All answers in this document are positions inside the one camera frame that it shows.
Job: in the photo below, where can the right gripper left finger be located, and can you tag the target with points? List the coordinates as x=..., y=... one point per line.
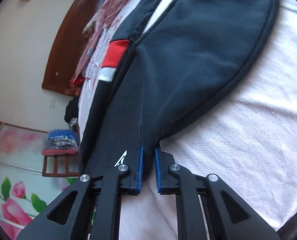
x=90, y=207

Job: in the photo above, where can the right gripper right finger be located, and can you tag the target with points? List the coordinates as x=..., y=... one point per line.
x=207, y=208

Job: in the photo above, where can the dark navy track pants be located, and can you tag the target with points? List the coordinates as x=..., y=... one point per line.
x=169, y=63

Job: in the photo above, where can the black clothing pile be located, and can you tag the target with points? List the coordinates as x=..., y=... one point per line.
x=71, y=113

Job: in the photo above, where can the wooden chair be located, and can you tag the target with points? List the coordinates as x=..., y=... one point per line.
x=61, y=166

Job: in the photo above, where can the floral sliding wardrobe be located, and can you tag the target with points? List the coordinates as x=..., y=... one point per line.
x=24, y=191

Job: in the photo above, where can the bagged clothes bundle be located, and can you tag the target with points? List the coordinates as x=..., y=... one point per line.
x=61, y=142

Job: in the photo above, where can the white floral bed mattress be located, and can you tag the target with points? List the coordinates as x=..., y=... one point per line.
x=250, y=137

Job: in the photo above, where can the red pillow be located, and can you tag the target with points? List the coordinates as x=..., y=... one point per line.
x=78, y=81

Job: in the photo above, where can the dark wooden headboard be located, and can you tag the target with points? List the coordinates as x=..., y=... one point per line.
x=68, y=46

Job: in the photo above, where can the pink patterned blanket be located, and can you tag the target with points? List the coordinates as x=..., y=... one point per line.
x=93, y=30

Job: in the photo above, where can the white wall socket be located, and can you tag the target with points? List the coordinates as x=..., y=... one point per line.
x=52, y=103

